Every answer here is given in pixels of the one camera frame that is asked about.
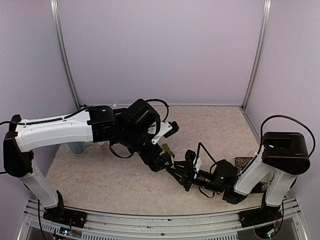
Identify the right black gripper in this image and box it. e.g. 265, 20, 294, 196
166, 161, 224, 195

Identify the green weekly pill organizer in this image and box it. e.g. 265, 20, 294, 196
161, 143, 175, 159

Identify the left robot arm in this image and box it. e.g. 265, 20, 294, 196
2, 99, 179, 223

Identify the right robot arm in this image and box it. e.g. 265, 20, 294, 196
167, 132, 311, 222

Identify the black floral square plate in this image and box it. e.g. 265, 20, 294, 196
234, 157, 272, 194

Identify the light blue mug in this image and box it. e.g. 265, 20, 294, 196
67, 142, 86, 154

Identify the pale green bowl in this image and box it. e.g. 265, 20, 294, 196
260, 170, 275, 184

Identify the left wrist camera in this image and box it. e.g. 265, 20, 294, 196
148, 121, 180, 145

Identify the front aluminium rail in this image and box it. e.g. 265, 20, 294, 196
16, 200, 308, 240

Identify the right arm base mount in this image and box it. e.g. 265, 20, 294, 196
238, 206, 283, 228

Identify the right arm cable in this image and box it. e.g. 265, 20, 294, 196
196, 114, 316, 198

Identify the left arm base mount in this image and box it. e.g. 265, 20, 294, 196
43, 207, 87, 229

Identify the right aluminium frame post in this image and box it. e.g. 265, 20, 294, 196
241, 0, 272, 112

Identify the aluminium frame post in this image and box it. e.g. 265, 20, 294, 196
241, 0, 272, 112
50, 0, 81, 109

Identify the left aluminium frame post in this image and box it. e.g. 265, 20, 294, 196
50, 0, 81, 109

